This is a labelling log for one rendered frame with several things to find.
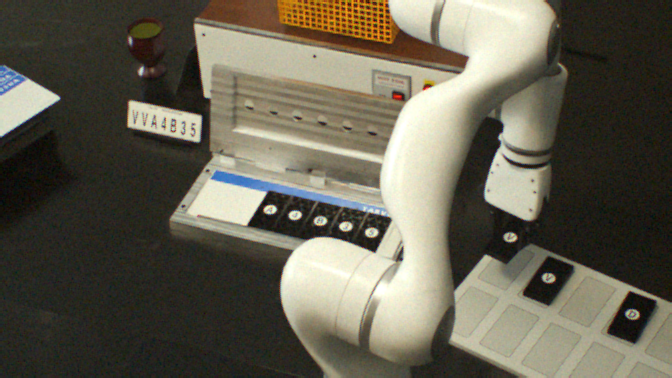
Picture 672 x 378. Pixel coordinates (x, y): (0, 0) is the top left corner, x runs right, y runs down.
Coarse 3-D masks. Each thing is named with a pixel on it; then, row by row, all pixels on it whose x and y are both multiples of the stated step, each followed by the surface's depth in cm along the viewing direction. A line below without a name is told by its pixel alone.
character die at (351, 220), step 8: (344, 208) 234; (344, 216) 233; (352, 216) 232; (360, 216) 233; (336, 224) 231; (344, 224) 231; (352, 224) 231; (360, 224) 231; (328, 232) 229; (336, 232) 230; (344, 232) 230; (352, 232) 230; (344, 240) 229; (352, 240) 228
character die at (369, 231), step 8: (368, 216) 233; (376, 216) 232; (384, 216) 232; (368, 224) 232; (376, 224) 231; (384, 224) 231; (360, 232) 229; (368, 232) 229; (376, 232) 229; (384, 232) 229; (360, 240) 228; (368, 240) 228; (376, 240) 228; (368, 248) 227; (376, 248) 227
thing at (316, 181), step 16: (224, 160) 247; (240, 160) 245; (208, 176) 244; (256, 176) 243; (272, 176) 243; (288, 176) 243; (304, 176) 243; (320, 176) 240; (192, 192) 241; (320, 192) 239; (336, 192) 239; (352, 192) 239; (368, 192) 239; (176, 224) 235; (192, 224) 234; (208, 224) 234; (224, 240) 233; (240, 240) 232; (256, 240) 230; (272, 240) 230; (288, 256) 230; (400, 256) 226
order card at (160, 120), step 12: (132, 108) 256; (144, 108) 255; (156, 108) 254; (168, 108) 253; (132, 120) 257; (144, 120) 256; (156, 120) 255; (168, 120) 254; (180, 120) 253; (192, 120) 252; (156, 132) 256; (168, 132) 255; (180, 132) 254; (192, 132) 253
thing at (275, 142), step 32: (224, 96) 240; (256, 96) 239; (288, 96) 236; (320, 96) 234; (352, 96) 230; (224, 128) 243; (256, 128) 242; (288, 128) 239; (320, 128) 237; (352, 128) 234; (384, 128) 232; (256, 160) 243; (288, 160) 241; (320, 160) 238; (352, 160) 236
